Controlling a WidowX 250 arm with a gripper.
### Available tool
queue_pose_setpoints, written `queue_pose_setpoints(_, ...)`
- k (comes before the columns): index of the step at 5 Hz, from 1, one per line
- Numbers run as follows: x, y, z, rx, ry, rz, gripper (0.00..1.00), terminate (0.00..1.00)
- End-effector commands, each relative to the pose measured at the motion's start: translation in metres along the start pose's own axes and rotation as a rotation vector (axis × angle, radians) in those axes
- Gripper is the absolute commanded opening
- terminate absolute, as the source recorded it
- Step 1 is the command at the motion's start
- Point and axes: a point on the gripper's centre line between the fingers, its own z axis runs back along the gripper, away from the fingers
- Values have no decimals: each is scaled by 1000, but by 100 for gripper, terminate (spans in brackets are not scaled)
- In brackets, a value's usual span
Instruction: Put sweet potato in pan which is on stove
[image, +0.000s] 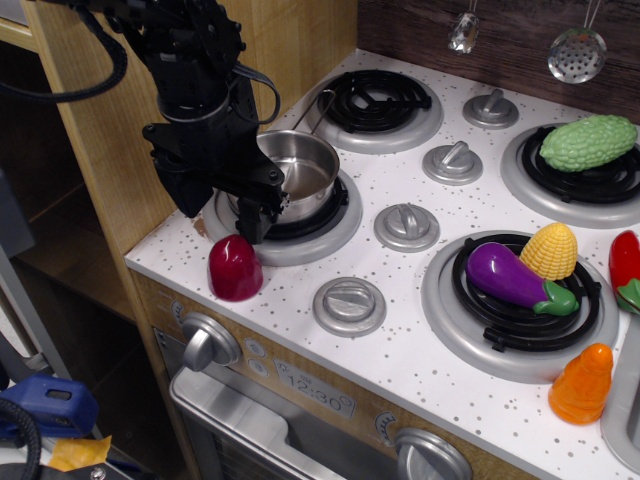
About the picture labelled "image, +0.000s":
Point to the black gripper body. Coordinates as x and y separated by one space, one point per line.
209 141

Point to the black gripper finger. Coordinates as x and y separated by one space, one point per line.
254 220
283 210

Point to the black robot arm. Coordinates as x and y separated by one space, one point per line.
193 38

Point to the grey stove knob front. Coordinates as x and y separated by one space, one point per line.
349 307

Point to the grey stove knob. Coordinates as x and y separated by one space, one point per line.
454 165
407 228
491 111
349 307

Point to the grey stove knob back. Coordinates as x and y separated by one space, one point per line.
491 111

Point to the black front left burner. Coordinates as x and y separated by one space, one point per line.
319 236

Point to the black burner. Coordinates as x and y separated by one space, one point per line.
605 197
507 340
319 236
374 112

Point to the small steel pot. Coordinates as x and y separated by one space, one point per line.
310 166

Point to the wooden side shelf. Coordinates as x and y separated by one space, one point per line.
83 174

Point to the black back left burner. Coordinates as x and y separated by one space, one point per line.
374 112

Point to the silver oven dial left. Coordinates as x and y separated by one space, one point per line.
208 343

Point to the silver oven dial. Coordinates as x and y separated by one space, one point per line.
208 343
424 455

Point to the digital clock display panel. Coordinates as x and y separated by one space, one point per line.
315 389

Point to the purple toy eggplant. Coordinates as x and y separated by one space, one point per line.
497 271

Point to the hanging silver spoon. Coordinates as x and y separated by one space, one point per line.
463 36

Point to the black front right burner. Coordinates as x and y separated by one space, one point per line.
507 340

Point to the blue clamp tool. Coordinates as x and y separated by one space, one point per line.
61 408

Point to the yellow toy corn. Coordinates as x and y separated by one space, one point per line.
552 252

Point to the silver oven dial right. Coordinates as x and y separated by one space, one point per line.
424 455

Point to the yellow tape piece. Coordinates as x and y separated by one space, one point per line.
73 454

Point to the green toy bitter gourd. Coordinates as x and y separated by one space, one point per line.
588 143

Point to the black back right burner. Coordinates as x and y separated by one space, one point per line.
605 197

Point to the hanging silver slotted skimmer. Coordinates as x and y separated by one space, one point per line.
578 54

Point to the red toy pepper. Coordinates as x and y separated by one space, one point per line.
624 270

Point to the orange toy carrot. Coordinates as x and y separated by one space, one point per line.
579 394

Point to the grey toy sink edge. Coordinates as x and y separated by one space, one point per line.
620 420

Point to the silver oven door handle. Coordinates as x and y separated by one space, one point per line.
239 430

